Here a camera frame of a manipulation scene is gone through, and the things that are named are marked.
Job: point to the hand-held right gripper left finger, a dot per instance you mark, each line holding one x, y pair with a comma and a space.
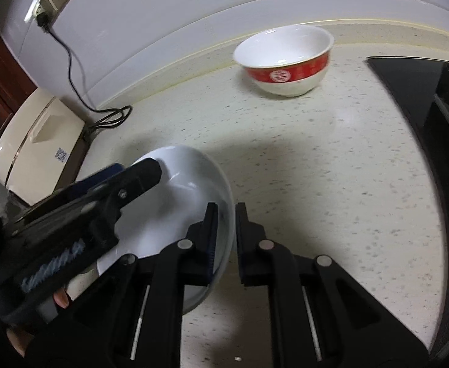
209, 253

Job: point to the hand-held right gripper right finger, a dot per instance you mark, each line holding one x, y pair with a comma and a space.
241, 237

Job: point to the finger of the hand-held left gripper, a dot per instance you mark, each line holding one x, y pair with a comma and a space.
140, 178
101, 178

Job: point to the grey-rimmed white bowl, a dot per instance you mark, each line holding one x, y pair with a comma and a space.
193, 195

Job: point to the person's left hand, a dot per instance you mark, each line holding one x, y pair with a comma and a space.
60, 299

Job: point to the cream rice cooker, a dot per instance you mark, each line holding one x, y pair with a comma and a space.
32, 142

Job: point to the black power plug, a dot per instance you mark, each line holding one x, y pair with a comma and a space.
42, 20

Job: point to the red and white bowl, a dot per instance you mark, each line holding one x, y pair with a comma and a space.
285, 65

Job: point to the black glass cooktop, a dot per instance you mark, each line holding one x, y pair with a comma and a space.
431, 122

